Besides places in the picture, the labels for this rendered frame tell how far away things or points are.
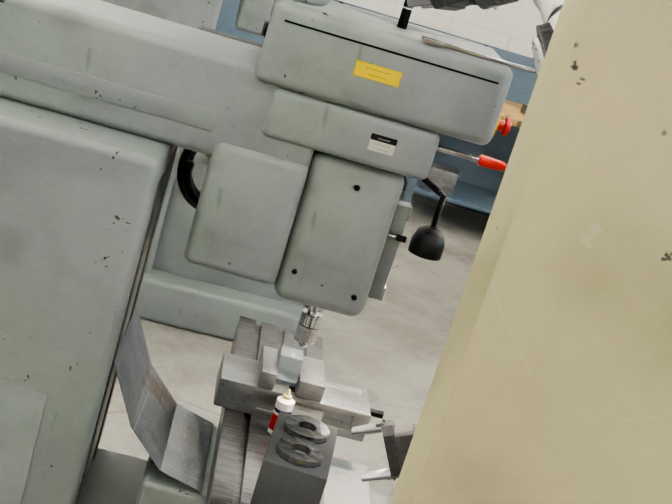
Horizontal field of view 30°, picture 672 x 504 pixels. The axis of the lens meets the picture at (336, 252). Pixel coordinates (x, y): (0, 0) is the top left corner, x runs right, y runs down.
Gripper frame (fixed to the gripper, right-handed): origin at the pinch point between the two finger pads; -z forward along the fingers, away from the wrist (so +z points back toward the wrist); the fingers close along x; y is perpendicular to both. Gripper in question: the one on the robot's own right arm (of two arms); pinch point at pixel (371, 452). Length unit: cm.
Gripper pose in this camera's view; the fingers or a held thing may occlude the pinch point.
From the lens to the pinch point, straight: 254.9
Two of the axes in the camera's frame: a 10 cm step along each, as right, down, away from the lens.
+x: -1.9, -9.2, -3.3
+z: 9.8, -1.7, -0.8
